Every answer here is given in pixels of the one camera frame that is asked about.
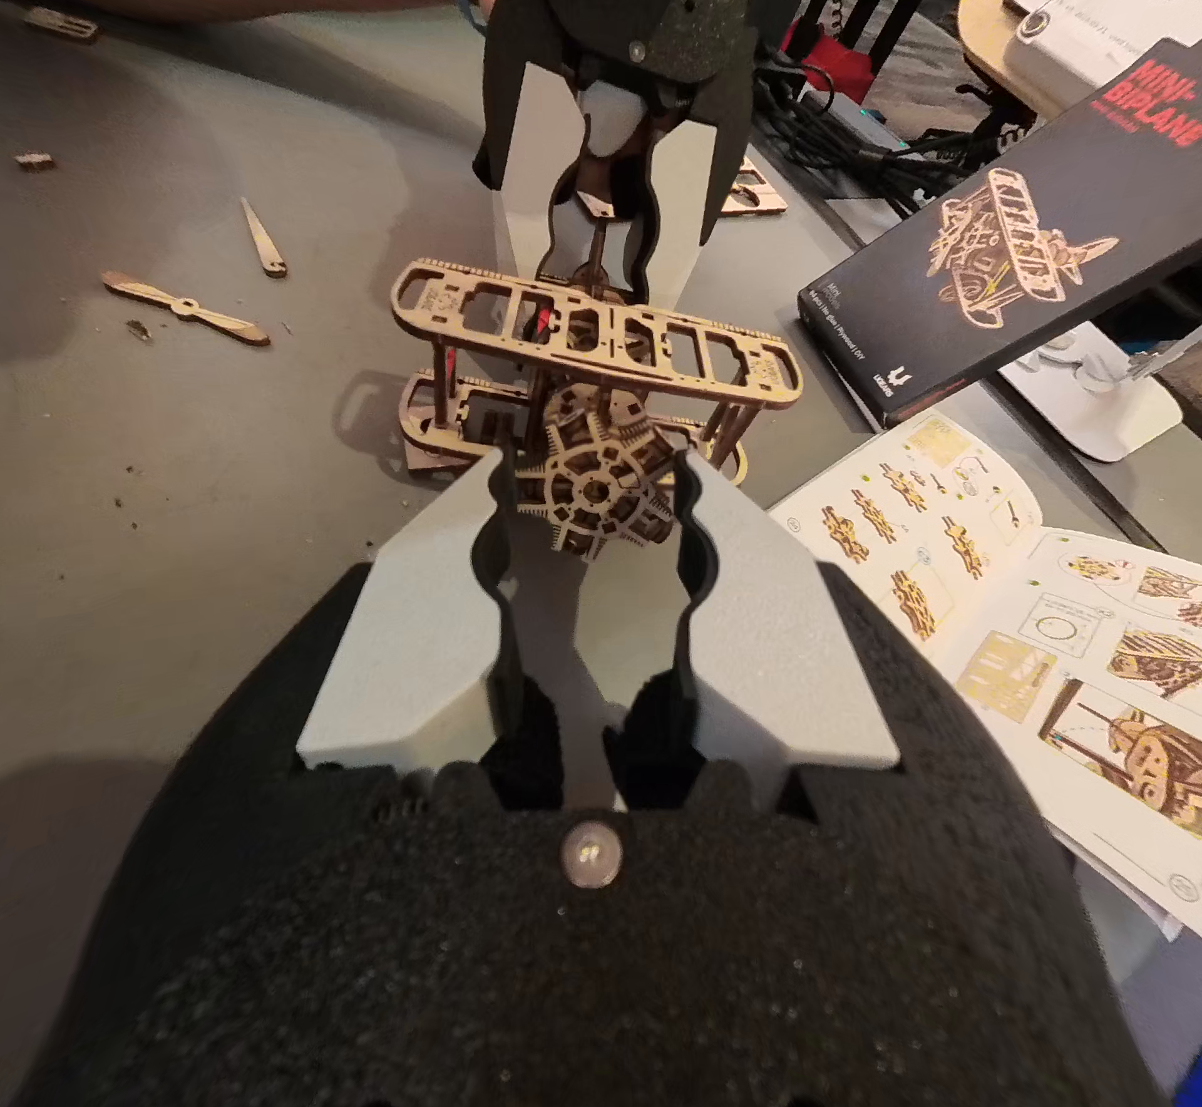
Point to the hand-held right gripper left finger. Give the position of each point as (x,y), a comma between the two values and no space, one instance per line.
(415,647)

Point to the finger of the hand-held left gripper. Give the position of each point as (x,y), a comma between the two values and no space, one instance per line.
(528,168)
(688,205)

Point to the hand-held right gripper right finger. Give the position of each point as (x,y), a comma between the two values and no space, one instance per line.
(787,647)

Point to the wooden biplane model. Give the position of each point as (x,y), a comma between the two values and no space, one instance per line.
(763,369)

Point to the wooden radial engine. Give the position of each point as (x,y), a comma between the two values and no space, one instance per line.
(609,506)

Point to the wooden sheet with round holes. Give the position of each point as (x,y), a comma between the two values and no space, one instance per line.
(769,200)

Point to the red cloth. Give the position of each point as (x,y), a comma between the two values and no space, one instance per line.
(833,62)

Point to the black model kit box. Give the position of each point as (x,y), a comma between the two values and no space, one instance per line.
(891,318)

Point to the instruction booklet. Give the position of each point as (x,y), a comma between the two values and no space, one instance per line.
(1034,579)

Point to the wooden pointed stick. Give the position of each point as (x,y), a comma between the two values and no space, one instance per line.
(269,254)

